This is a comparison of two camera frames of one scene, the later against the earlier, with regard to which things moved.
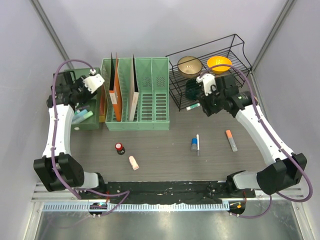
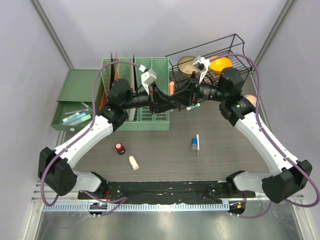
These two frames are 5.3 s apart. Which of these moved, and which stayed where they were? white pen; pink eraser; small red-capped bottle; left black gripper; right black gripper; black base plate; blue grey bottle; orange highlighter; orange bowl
Moved: left black gripper; orange highlighter; right black gripper
Stayed: pink eraser; small red-capped bottle; orange bowl; white pen; blue grey bottle; black base plate
